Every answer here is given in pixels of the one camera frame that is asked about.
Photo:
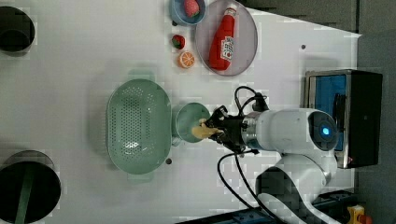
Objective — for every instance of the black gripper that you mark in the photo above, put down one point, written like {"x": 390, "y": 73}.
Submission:
{"x": 230, "y": 127}

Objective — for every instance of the peeled yellow toy banana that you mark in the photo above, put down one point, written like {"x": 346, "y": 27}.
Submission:
{"x": 202, "y": 131}

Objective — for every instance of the teal green mug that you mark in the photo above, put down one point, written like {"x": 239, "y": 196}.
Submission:
{"x": 184, "y": 118}

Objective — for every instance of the orange slice toy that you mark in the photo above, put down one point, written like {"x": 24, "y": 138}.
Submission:
{"x": 186, "y": 59}

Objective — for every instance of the red ketchup bottle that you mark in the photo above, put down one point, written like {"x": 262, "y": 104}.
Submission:
{"x": 221, "y": 50}

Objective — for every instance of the green perforated colander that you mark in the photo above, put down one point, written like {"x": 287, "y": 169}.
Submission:
{"x": 138, "y": 127}

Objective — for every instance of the grey round plate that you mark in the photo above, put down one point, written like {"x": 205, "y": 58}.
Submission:
{"x": 245, "y": 38}

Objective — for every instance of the red toy strawberry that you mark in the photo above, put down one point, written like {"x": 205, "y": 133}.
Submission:
{"x": 178, "y": 41}

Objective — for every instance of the pink strawberry in bowl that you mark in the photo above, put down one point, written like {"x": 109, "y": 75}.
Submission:
{"x": 191, "y": 8}

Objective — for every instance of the blue bowl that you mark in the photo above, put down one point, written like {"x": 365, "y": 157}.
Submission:
{"x": 179, "y": 16}

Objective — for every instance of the silver black toaster oven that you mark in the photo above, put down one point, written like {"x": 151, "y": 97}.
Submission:
{"x": 353, "y": 99}

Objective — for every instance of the blue metal frame rail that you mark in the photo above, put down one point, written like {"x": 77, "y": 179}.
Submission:
{"x": 334, "y": 204}

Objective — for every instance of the black round mount lower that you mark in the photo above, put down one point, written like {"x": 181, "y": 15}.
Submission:
{"x": 29, "y": 187}

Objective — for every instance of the black round mount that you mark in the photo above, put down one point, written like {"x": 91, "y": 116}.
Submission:
{"x": 29, "y": 187}
{"x": 17, "y": 30}

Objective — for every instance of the black round mount upper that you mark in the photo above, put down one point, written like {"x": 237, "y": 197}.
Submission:
{"x": 17, "y": 30}

